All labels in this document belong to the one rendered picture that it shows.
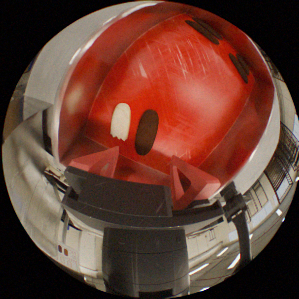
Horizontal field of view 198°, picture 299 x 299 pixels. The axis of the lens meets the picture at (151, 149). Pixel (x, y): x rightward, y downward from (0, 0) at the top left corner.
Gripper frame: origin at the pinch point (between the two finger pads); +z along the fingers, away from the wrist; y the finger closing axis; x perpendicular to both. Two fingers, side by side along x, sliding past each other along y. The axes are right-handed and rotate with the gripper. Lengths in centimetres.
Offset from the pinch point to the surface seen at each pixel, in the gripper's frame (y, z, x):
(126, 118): 4.0, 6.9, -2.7
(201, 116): -10.0, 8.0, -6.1
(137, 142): 1.3, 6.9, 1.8
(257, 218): -708, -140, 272
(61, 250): 64, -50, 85
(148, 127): -0.2, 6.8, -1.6
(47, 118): 30.5, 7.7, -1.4
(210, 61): -9.0, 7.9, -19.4
